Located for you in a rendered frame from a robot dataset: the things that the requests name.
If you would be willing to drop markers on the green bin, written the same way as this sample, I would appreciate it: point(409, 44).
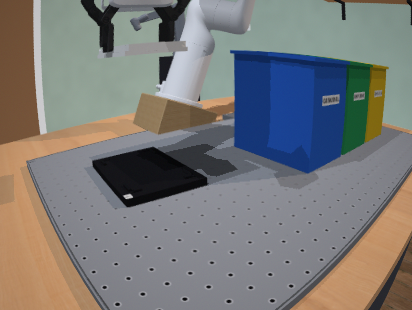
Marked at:
point(356, 108)

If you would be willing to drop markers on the yellow open bin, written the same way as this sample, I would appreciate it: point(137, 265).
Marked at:
point(376, 101)

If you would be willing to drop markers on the blue bin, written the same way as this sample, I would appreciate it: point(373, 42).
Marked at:
point(289, 108)

